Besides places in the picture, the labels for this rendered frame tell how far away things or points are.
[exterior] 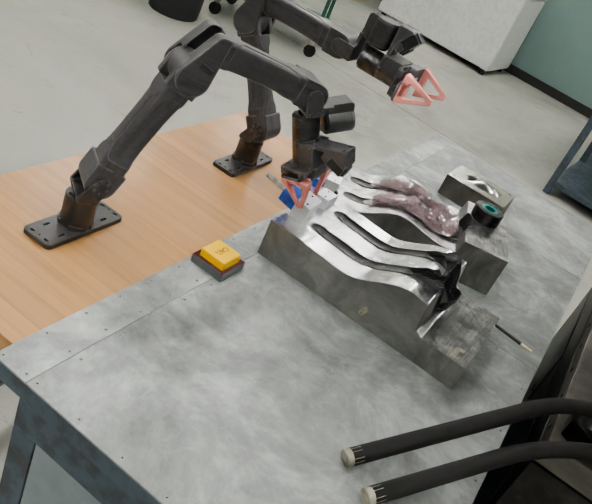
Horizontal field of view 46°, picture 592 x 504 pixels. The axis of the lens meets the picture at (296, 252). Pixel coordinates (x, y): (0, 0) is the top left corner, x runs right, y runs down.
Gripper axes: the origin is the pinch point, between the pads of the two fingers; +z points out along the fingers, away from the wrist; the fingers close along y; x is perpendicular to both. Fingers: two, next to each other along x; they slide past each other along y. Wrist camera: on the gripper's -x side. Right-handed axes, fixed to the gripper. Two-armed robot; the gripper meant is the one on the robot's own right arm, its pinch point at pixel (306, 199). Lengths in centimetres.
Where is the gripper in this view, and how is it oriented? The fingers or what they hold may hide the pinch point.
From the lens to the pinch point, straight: 150.2
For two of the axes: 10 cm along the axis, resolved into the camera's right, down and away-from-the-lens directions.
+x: -8.3, -2.9, 4.7
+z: 0.1, 8.5, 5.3
